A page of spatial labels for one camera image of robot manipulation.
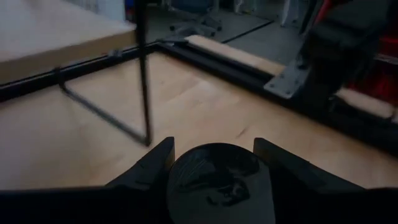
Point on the purple label spice jar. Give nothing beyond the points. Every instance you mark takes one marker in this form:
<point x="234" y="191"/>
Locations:
<point x="217" y="174"/>

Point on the black aluminium table frame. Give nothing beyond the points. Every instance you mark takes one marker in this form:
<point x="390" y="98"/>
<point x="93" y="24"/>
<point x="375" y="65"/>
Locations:
<point x="217" y="67"/>

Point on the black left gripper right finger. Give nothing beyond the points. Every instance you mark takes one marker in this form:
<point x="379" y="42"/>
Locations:
<point x="326" y="205"/>

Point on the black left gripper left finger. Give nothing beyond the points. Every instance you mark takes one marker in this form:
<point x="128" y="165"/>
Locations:
<point x="93" y="205"/>

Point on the wooden desk shelf black frame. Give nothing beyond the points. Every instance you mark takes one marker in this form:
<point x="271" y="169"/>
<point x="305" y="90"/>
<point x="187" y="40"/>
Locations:
<point x="62" y="31"/>

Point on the grey office chair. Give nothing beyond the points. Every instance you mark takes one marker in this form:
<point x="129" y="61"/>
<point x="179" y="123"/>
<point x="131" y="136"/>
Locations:
<point x="199" y="28"/>

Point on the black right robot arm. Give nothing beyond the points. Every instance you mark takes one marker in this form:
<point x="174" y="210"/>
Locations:
<point x="339" y="46"/>

